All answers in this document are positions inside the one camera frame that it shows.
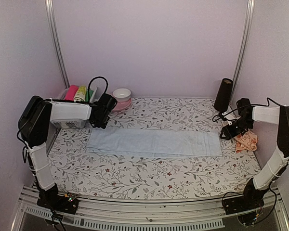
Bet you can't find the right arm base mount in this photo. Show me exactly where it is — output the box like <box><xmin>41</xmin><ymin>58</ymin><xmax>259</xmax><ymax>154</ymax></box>
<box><xmin>222</xmin><ymin>195</ymin><xmax>264</xmax><ymax>215</ymax></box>

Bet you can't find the left black cable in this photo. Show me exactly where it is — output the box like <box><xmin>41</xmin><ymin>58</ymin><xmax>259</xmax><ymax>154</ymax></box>
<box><xmin>87</xmin><ymin>76</ymin><xmax>109</xmax><ymax>102</ymax></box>

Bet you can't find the pink rolled towel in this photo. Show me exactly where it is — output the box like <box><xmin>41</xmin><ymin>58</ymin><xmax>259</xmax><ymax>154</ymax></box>
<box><xmin>64</xmin><ymin>85</ymin><xmax>79</xmax><ymax>101</ymax></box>

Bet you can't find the green rolled towel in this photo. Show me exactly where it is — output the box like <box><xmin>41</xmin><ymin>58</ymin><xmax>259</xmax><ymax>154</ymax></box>
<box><xmin>85</xmin><ymin>87</ymin><xmax>97</xmax><ymax>103</ymax></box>

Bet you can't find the dark brown cylinder cup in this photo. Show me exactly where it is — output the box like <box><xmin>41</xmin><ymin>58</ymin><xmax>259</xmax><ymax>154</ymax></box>
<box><xmin>213</xmin><ymin>78</ymin><xmax>233</xmax><ymax>113</ymax></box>

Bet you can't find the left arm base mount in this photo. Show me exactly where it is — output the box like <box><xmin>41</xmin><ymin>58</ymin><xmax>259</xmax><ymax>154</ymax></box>
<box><xmin>37</xmin><ymin>187</ymin><xmax>79</xmax><ymax>215</ymax></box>

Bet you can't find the orange patterned towel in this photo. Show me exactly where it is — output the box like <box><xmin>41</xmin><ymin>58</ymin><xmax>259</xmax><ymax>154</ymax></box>
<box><xmin>234</xmin><ymin>131</ymin><xmax>259</xmax><ymax>153</ymax></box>

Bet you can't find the pink plate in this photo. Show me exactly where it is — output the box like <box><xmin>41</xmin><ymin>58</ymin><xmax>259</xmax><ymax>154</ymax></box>
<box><xmin>112</xmin><ymin>98</ymin><xmax>131</xmax><ymax>112</ymax></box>

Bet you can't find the yellow-green rolled towel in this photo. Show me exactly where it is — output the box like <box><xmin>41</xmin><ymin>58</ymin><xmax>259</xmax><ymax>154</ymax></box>
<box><xmin>73</xmin><ymin>85</ymin><xmax>87</xmax><ymax>102</ymax></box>

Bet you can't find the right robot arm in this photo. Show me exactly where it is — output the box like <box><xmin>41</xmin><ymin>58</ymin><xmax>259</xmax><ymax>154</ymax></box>
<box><xmin>218</xmin><ymin>97</ymin><xmax>289</xmax><ymax>210</ymax></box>

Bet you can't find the light blue towel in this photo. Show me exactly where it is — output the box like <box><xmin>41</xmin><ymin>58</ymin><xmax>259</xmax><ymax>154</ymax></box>
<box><xmin>86</xmin><ymin>128</ymin><xmax>222</xmax><ymax>159</ymax></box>

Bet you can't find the right black cable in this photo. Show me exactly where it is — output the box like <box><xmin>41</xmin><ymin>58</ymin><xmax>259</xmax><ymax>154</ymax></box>
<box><xmin>211</xmin><ymin>97</ymin><xmax>289</xmax><ymax>122</ymax></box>

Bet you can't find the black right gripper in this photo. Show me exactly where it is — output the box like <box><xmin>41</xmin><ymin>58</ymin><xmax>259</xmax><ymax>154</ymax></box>
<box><xmin>220</xmin><ymin>117</ymin><xmax>254</xmax><ymax>140</ymax></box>

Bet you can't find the white plastic basket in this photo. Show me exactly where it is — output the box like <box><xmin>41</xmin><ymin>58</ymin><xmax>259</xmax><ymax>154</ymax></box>
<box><xmin>50</xmin><ymin>89</ymin><xmax>92</xmax><ymax>128</ymax></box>

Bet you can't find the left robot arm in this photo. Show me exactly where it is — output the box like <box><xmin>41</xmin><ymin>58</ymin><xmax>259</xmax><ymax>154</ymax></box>
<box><xmin>17</xmin><ymin>93</ymin><xmax>118</xmax><ymax>209</ymax></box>

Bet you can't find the black cable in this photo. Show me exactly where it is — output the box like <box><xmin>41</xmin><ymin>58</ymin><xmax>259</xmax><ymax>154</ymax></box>
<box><xmin>87</xmin><ymin>76</ymin><xmax>109</xmax><ymax>102</ymax></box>
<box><xmin>211</xmin><ymin>97</ymin><xmax>289</xmax><ymax>122</ymax></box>

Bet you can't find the white bowl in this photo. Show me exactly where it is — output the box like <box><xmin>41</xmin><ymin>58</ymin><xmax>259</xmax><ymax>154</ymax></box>
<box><xmin>112</xmin><ymin>88</ymin><xmax>131</xmax><ymax>103</ymax></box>

